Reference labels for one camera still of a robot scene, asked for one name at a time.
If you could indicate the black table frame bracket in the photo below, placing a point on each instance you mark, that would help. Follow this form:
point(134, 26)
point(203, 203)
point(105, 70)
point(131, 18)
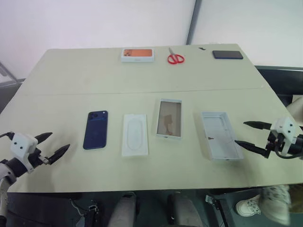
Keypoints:
point(214, 203)

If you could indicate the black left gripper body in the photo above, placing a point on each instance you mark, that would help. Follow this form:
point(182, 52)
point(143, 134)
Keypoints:
point(35, 157)

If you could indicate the white sneaker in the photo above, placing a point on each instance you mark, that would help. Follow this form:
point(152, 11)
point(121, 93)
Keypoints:
point(247, 205)
point(275, 203)

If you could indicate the blue smartphone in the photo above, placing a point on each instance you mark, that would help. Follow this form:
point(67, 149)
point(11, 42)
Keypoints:
point(95, 132)

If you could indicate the white moulded insert tray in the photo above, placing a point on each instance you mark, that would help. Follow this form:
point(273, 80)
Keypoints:
point(135, 136)

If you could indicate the grey rounded shape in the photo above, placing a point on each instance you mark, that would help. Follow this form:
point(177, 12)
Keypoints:
point(185, 208)
point(124, 208)

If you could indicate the beige rounded object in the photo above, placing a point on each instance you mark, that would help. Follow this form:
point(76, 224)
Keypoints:
point(296, 106)

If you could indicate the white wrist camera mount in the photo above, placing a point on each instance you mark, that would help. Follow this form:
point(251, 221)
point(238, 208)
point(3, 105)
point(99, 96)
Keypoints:
point(22, 145)
point(285, 125)

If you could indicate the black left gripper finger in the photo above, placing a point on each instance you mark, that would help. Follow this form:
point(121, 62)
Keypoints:
point(43, 136)
point(59, 152)

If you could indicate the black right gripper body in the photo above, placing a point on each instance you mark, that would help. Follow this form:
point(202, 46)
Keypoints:
point(274, 142)

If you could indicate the dark grey cabinet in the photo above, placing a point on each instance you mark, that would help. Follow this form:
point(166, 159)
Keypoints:
point(10, 94)

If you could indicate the white box base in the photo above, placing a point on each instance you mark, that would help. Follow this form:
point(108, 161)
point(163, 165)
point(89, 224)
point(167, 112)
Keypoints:
point(222, 139)

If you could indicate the white phone box lid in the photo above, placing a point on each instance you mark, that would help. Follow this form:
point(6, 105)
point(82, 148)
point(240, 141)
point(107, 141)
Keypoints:
point(168, 119)

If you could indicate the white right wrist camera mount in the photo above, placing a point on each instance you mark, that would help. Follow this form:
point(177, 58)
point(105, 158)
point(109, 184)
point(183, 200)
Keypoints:
point(285, 125)

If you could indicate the grey upright pole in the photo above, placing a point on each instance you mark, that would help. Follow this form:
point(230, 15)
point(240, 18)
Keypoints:
point(193, 21)

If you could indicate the black smartphone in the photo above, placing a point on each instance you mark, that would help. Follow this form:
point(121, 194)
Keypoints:
point(227, 54)

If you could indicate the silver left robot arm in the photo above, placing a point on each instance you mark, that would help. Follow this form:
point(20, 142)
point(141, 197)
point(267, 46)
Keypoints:
point(11, 166)

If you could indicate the orange printed phone box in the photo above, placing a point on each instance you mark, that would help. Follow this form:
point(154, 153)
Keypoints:
point(137, 55)

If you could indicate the grey metal frame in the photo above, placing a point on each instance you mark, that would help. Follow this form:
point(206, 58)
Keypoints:
point(7, 73)

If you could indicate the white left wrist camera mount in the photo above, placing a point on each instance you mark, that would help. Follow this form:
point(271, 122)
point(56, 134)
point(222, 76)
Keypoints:
point(22, 145)

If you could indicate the dark side table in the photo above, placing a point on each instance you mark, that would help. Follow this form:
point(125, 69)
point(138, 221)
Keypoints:
point(281, 82)

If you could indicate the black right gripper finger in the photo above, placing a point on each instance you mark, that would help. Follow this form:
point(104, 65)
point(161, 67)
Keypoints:
point(258, 125)
point(253, 147)

